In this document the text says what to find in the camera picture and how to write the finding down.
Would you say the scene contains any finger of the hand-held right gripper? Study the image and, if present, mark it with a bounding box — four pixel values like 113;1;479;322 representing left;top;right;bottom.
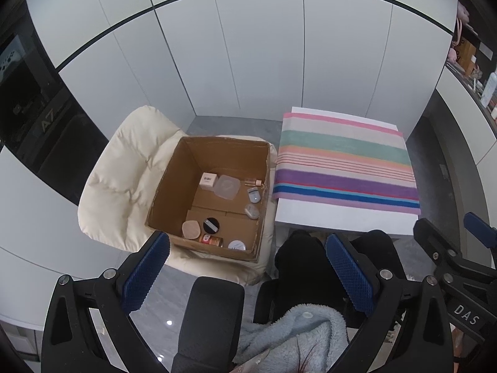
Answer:
413;218;497;286
464;212;497;269

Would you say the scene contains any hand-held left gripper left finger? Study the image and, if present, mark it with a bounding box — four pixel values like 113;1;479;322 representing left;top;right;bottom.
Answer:
41;231;171;373

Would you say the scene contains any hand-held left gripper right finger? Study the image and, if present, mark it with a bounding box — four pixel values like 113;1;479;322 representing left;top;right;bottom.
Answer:
322;233;455;373

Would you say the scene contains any translucent square container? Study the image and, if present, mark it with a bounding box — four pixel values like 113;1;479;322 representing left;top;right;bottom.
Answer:
214;176;240;200

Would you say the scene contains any brown cardboard box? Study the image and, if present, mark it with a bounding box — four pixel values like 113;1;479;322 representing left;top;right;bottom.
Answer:
145;136;277;263

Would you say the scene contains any person's right black trouser leg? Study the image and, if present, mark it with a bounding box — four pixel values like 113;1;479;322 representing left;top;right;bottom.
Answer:
349;229;408;280

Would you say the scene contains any person's black trouser leg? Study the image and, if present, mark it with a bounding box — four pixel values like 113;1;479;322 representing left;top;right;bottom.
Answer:
349;229;408;280
274;229;350;319

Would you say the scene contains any person's left black trouser leg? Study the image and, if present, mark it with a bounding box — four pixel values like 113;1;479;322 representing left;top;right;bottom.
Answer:
274;229;350;319

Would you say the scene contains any black mesh office chair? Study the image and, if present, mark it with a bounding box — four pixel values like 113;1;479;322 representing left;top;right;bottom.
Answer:
171;276;280;373

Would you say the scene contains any fluffy light blue robe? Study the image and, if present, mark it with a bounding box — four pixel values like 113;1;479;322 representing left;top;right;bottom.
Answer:
233;303;360;373

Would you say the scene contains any white counter cabinet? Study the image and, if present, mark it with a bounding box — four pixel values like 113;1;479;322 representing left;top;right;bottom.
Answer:
421;64;497;242

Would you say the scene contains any cream padded chair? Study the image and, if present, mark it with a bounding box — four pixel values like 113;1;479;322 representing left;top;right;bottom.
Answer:
77;105;278;286

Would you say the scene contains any striped colourful cloth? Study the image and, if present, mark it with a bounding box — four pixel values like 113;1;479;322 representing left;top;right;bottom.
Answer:
272;112;421;214

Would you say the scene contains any tall white spray bottle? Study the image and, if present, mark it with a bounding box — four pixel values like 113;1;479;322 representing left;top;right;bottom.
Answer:
481;73;497;107

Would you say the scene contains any brown carton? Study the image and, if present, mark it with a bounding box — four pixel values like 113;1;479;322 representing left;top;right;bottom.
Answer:
458;39;478;72

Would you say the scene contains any dark glass cabinet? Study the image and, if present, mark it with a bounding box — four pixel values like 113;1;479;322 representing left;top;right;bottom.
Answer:
0;0;109;187

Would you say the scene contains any white wardrobe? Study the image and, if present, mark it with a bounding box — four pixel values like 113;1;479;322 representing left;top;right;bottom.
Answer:
25;0;459;140

